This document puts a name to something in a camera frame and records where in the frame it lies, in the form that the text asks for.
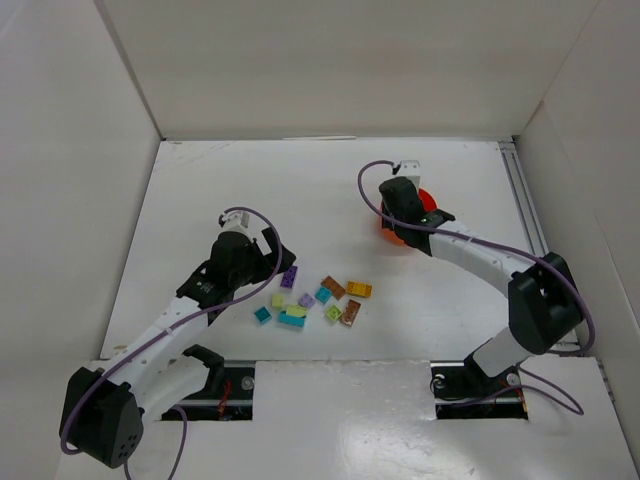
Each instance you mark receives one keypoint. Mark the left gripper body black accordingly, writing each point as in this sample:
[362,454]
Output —
[273,250]

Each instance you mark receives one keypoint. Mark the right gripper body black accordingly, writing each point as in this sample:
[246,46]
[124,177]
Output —
[396,190]

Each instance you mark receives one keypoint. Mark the dark purple lego brick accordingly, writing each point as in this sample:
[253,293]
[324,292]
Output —
[289,277]

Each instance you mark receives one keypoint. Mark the light purple lego brick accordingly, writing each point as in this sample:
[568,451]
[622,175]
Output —
[306,301]

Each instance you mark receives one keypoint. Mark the brown lego brick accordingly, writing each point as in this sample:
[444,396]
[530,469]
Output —
[336,289]
[350,313]

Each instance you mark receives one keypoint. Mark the yellow orange long lego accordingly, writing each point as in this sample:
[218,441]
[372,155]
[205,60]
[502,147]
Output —
[359,289]

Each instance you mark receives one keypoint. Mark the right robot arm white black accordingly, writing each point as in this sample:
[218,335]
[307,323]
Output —
[542,306]

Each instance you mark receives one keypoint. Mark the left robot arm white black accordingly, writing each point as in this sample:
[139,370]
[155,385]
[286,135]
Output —
[106,410]

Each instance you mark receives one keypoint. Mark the orange round divided container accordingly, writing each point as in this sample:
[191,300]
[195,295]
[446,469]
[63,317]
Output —
[428,202]

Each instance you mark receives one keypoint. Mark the pale yellow small lego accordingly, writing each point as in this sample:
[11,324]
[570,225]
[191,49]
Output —
[277,301]

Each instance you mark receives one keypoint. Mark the teal small lego middle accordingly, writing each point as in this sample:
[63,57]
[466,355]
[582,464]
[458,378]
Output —
[323,295]

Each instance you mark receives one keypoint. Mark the teal small lego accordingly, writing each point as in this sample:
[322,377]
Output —
[323,295]
[262,315]

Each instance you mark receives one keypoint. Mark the pale yellow long lego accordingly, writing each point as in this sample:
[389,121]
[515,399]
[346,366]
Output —
[296,311]

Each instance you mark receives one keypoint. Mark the teal small lego left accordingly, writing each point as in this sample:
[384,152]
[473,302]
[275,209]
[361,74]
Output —
[262,315]

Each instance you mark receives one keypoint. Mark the teal long lego brick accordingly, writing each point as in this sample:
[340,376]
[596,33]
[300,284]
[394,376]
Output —
[290,322]

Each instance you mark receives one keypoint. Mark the lime green lego brick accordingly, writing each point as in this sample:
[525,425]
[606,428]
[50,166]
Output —
[333,313]

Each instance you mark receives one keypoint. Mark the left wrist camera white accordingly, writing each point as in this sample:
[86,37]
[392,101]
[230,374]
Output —
[236,221]

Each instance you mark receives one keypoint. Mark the aluminium rail right side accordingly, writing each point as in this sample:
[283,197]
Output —
[533,232]

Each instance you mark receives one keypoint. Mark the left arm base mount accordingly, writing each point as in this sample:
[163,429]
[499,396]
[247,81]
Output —
[228,392]

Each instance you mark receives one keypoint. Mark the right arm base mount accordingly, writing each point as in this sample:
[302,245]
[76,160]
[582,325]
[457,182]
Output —
[462,391]

